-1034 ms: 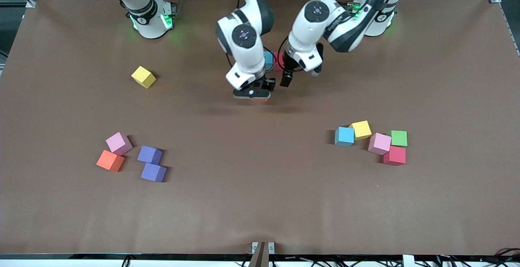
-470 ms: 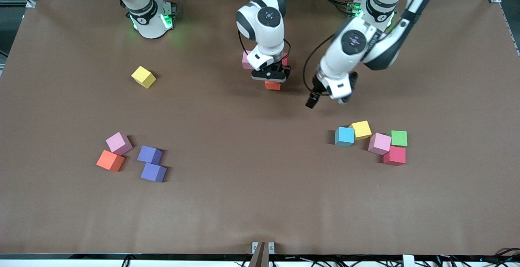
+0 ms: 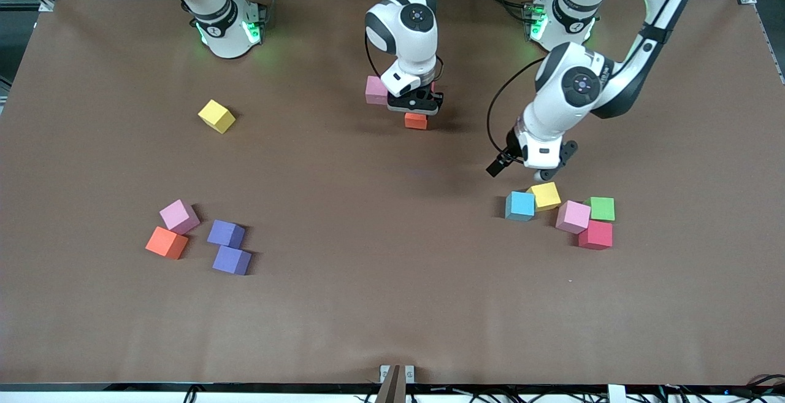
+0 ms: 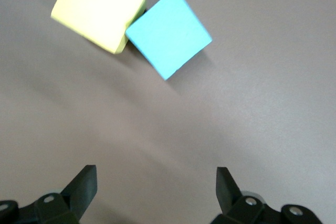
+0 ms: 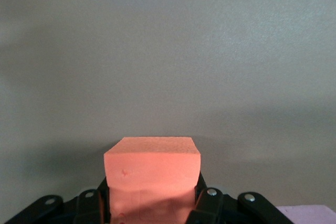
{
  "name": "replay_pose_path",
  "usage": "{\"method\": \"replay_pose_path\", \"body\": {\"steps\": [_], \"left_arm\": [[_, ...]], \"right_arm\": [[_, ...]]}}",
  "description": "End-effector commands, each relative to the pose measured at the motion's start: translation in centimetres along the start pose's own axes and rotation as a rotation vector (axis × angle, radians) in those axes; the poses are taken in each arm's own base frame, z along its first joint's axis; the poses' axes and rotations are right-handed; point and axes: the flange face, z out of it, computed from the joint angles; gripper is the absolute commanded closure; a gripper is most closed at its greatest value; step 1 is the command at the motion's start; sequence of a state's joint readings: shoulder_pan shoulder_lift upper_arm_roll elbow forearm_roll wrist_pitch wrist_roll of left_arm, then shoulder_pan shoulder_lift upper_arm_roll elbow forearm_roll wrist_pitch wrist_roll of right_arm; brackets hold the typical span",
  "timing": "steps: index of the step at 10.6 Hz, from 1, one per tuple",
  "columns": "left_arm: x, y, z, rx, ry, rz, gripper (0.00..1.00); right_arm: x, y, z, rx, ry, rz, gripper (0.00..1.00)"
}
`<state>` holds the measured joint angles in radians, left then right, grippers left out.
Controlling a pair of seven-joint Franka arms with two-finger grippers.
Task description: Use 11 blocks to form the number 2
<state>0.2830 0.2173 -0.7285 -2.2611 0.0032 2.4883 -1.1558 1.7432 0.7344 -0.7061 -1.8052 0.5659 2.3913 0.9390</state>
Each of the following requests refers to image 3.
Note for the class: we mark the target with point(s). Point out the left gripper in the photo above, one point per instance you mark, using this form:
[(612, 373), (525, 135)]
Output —
[(506, 156)]

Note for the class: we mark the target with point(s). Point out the blue foam cube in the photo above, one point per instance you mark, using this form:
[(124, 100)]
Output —
[(520, 204)]

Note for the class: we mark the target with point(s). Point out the pink foam cube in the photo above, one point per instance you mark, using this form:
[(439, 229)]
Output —
[(573, 216), (178, 216), (374, 90)]

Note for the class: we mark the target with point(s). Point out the purple foam cube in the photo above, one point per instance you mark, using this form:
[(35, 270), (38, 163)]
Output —
[(231, 259), (225, 234)]

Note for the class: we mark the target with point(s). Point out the green foam cube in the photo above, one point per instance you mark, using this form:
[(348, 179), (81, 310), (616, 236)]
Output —
[(602, 208)]

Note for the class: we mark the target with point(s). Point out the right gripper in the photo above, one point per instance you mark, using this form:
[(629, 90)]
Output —
[(418, 102)]

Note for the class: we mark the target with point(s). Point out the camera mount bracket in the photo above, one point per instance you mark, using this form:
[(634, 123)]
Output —
[(394, 384)]

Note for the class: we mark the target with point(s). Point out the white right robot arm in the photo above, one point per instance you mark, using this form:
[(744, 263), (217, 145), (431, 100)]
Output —
[(411, 29)]

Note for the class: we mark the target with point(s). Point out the yellow foam cube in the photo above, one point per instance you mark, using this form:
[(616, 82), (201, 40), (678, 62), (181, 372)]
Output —
[(216, 115), (546, 195)]

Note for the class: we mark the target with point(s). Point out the brown table cover sheet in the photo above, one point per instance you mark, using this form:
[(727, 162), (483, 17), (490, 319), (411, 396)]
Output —
[(392, 268)]

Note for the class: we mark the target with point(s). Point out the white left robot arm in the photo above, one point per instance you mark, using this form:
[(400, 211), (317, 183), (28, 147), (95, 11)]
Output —
[(650, 35)]

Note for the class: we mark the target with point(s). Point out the orange foam cube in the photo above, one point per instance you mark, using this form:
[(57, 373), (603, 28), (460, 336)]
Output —
[(165, 241), (416, 122)]

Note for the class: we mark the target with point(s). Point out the white edge bracket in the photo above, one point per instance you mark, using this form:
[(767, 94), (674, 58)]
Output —
[(616, 394)]

